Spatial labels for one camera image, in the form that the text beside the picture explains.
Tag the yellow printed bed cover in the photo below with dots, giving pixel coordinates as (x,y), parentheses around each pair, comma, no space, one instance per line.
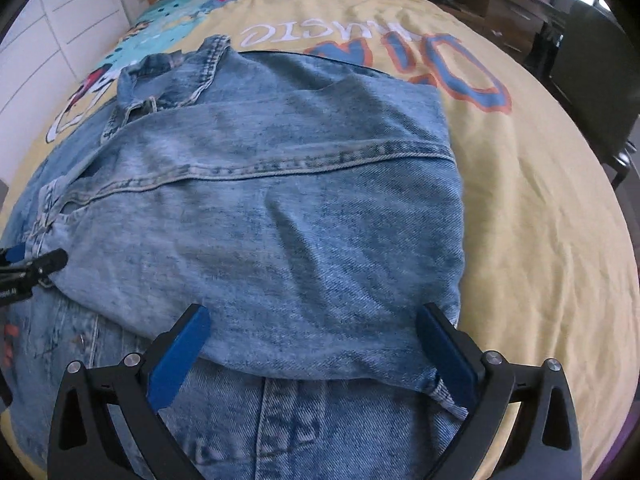
(530,220)

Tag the blue denim jeans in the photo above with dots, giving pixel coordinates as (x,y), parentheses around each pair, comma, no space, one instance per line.
(280,230)

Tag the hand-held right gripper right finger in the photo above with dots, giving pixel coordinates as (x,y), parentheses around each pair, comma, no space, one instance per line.
(445,355)

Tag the brown wooden drawer cabinet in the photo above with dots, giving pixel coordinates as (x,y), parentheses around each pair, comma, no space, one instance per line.
(515,15)

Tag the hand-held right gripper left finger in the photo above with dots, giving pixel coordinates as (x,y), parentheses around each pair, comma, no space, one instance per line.
(182,355)

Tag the black office chair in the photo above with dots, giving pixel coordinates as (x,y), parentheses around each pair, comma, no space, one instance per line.
(590,85)

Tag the white drawer cabinet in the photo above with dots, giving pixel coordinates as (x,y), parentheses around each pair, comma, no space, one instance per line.
(75,15)

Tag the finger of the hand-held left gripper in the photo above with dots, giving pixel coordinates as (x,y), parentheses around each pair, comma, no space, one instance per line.
(47,262)
(14,254)

